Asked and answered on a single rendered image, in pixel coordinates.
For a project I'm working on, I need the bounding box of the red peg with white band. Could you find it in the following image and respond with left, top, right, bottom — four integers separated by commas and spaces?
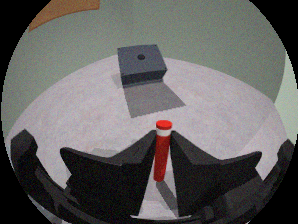
153, 120, 172, 183

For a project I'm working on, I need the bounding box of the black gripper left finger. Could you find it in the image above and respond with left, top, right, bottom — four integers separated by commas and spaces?
60, 129, 157, 216

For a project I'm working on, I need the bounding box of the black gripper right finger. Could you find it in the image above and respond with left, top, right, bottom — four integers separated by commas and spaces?
169, 131, 262, 217

